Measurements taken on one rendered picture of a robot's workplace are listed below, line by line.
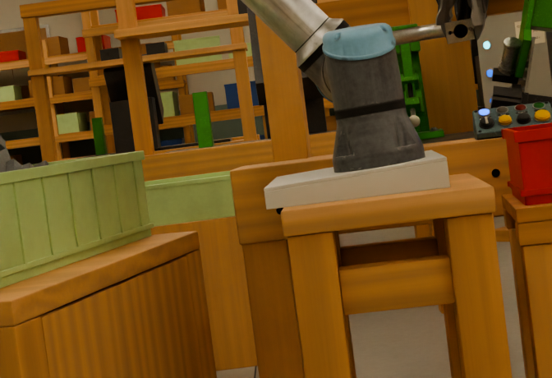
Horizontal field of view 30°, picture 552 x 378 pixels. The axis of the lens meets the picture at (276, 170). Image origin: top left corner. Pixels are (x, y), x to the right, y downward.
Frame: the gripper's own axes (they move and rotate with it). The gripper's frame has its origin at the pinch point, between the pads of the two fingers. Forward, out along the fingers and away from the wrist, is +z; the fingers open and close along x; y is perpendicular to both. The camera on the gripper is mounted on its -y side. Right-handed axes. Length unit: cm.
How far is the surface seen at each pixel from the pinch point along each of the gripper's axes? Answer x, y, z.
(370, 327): -108, -176, 202
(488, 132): 5.8, 5.7, 18.1
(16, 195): -48, 76, 3
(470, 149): 3.0, 8.4, 20.6
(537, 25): 7.4, -26.9, 7.5
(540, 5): 7.5, -28.7, 3.5
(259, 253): -34, 29, 37
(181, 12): -440, -559, 181
